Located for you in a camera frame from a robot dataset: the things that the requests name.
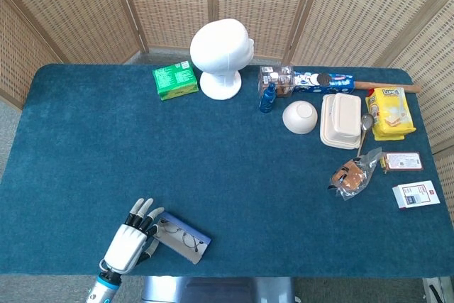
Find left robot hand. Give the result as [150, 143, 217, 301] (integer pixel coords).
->
[99, 197, 165, 275]

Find blue glasses case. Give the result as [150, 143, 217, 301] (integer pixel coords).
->
[153, 211, 213, 265]

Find black eyeglasses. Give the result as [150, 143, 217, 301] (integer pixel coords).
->
[157, 219, 206, 253]

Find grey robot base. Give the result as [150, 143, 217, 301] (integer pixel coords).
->
[140, 276, 296, 303]

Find blue table cloth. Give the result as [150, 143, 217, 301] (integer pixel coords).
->
[0, 63, 444, 279]

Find green cardboard box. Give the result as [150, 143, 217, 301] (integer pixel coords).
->
[152, 60, 199, 101]

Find blue spray bottle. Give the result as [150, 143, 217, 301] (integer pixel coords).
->
[258, 82, 277, 114]

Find white foam mannequin head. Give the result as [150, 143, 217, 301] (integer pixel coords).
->
[189, 18, 255, 101]

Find white upturned bowl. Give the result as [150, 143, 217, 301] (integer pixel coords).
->
[282, 100, 319, 136]

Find clear plastic cookie box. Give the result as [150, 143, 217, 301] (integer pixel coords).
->
[258, 65, 296, 99]

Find clear bag with bread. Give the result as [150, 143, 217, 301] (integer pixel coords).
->
[328, 147, 383, 202]

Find rattan folding screen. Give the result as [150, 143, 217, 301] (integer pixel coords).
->
[0, 0, 454, 222]

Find beige lidded lunch box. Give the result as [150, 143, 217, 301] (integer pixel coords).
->
[319, 92, 362, 150]

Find blue sandwich cookie box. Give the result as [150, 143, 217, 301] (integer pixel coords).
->
[292, 71, 355, 93]

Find metal spoon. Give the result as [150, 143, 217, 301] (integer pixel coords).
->
[355, 114, 375, 158]

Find brown snack packet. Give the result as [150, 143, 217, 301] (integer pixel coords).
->
[380, 151, 425, 175]

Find small white printed box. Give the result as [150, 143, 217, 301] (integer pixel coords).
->
[392, 180, 441, 210]

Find yellow snack bag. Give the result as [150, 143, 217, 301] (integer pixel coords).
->
[365, 87, 417, 142]

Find wooden rolling pin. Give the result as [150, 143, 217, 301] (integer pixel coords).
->
[353, 81, 421, 94]

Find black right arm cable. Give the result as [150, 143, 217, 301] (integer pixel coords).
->
[427, 282, 441, 303]

